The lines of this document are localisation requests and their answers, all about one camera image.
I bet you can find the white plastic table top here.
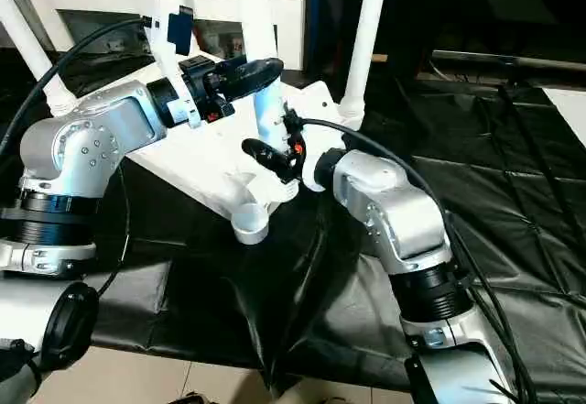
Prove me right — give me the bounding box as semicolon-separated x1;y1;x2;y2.
46;51;367;245

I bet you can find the dark cabinet with yellow label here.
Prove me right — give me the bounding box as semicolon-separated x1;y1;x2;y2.
307;0;586;75

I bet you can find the black work mat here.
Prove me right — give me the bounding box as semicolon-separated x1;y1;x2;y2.
0;47;586;396

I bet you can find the black horizontal bar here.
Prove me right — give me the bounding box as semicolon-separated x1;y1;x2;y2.
430;49;586;73

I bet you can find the white flat board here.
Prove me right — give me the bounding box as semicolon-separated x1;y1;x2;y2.
545;88;586;144

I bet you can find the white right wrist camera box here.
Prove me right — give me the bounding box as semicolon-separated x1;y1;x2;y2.
279;83;335;190

